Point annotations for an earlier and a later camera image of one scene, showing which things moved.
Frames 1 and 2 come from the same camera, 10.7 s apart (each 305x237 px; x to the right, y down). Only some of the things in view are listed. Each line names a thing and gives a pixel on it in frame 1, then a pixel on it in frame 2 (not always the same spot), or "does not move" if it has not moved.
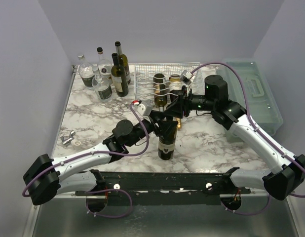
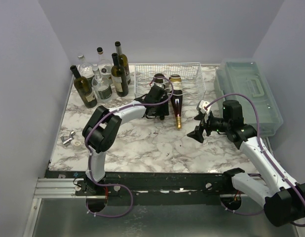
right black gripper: [185, 104] to [205, 124]
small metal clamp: [66, 141] does not move
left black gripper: [164, 127] to [153, 114]
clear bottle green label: [86, 72] does not move
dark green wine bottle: [123, 60] does not move
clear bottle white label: [104, 65] does not move
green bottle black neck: [119, 75] does not move
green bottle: [167, 144] to [84, 88]
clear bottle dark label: [102, 86] does not move
